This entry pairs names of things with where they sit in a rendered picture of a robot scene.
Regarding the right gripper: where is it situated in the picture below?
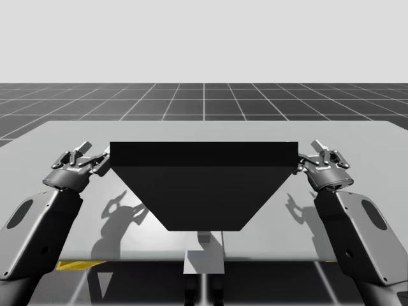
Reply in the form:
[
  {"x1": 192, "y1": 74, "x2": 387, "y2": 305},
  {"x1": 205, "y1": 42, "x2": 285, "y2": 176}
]
[{"x1": 293, "y1": 138, "x2": 354, "y2": 192}]

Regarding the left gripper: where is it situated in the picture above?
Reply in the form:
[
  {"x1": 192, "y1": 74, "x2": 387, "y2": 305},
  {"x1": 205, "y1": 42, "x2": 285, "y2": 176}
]
[{"x1": 42, "y1": 141, "x2": 111, "y2": 193}]

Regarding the black screen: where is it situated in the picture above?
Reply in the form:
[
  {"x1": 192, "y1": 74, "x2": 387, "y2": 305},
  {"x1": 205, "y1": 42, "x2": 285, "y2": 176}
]
[{"x1": 109, "y1": 142, "x2": 300, "y2": 232}]

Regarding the grey stand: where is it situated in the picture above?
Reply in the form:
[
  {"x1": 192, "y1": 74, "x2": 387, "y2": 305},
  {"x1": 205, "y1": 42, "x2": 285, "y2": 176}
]
[{"x1": 183, "y1": 230, "x2": 226, "y2": 275}]

